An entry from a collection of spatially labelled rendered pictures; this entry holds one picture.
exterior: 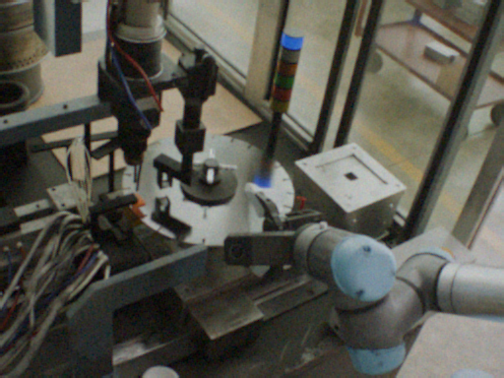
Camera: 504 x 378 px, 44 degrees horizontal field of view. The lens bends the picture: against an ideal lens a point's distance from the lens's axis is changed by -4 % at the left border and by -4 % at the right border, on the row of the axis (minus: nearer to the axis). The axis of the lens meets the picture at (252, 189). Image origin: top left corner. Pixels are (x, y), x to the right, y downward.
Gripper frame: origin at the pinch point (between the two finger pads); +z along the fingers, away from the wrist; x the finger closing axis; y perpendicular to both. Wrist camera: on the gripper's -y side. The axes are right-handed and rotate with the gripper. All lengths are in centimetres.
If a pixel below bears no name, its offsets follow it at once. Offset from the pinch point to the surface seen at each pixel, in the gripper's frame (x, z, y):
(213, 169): 8.9, 14.4, 0.1
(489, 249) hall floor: -52, 103, 149
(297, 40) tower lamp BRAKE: 32.2, 21.6, 23.5
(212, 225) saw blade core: -0.4, 9.2, -3.0
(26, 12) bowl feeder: 47, 60, -27
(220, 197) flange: 3.7, 13.6, 0.8
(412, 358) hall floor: -72, 72, 85
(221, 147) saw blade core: 11.7, 27.1, 6.8
